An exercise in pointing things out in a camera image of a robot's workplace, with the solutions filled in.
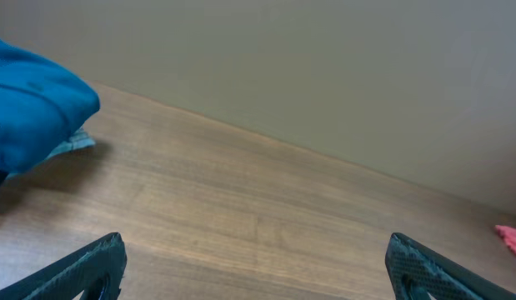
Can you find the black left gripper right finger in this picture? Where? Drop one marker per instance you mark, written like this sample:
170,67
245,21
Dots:
418,273

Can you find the grey folded garment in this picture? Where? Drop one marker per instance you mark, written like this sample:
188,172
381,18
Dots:
23,149

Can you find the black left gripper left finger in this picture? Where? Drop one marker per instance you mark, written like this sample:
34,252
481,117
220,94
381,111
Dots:
92,272

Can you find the blue folded garment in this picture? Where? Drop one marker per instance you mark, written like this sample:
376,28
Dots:
38,94

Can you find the red printed t-shirt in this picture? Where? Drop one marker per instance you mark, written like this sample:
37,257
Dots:
508,234

